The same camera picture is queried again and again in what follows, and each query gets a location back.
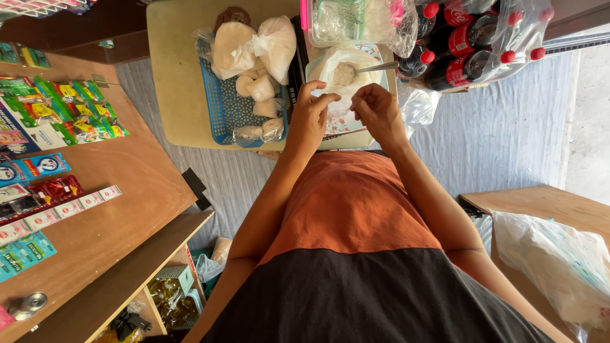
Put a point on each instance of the crumpled clear plastic bag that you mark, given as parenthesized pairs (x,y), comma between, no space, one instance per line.
(402,28)

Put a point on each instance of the pink packet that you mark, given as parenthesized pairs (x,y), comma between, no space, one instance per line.
(4,317)

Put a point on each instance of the thin wooden stick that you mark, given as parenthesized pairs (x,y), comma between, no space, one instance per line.
(344,132)

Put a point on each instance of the blue and white carton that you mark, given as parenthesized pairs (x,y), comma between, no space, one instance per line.
(28,136)

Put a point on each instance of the blue sachet strip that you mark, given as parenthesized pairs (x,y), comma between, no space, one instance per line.
(38,167)

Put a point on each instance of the heap of green sachet strips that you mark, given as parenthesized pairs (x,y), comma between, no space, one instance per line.
(62,109)

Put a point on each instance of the black sachet strip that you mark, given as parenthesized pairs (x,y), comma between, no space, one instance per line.
(19,206)

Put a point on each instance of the green packets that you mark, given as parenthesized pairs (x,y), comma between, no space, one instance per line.
(28,56)

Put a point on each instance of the large knotted white powder bag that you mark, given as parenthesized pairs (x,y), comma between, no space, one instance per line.
(280,45)

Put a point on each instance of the large white plastic bag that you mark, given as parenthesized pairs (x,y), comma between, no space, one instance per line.
(557,267)

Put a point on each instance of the white and pink sachet strip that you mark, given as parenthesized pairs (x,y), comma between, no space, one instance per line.
(66,209)

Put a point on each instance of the metal spoon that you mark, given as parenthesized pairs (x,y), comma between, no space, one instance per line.
(376,67)

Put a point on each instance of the floral light blue tray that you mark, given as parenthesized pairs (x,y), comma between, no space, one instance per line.
(348,125)

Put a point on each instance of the small white powder bag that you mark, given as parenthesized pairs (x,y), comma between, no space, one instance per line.
(257,87)
(268,107)
(248,133)
(272,128)

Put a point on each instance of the black calculator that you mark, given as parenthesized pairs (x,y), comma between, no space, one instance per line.
(296,66)

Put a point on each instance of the black metal bracket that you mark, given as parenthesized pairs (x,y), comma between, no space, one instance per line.
(196,186)

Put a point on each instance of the person's left hand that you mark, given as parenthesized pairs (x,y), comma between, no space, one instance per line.
(305,124)

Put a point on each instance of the open white plastic bag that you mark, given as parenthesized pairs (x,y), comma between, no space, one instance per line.
(364,78)

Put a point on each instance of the brown powder bag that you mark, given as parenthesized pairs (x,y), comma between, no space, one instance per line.
(232,15)

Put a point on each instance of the teal sachet strip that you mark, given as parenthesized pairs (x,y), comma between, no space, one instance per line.
(26,252)

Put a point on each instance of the round metal knob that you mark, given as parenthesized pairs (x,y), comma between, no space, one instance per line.
(28,305)

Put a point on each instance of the wooden shelf with goods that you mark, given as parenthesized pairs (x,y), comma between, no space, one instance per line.
(167,290)

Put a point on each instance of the clear container with pink clips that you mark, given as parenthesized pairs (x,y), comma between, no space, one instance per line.
(338,21)

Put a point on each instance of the person's right hand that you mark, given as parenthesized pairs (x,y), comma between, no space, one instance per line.
(383,116)

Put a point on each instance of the metal door rail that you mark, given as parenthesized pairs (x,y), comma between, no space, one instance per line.
(576,43)

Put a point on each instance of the red sachet strip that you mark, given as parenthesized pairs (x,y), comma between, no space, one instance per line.
(57,189)

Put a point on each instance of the empty clear plastic bag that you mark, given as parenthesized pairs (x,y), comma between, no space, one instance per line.
(419,107)

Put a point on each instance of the wrapped pack of cola bottles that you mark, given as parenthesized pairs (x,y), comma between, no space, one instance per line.
(472,47)

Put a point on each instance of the blue plastic basket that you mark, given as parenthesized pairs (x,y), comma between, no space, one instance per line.
(228,112)

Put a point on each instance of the orange and black shirt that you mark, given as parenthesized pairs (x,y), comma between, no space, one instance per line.
(352,247)

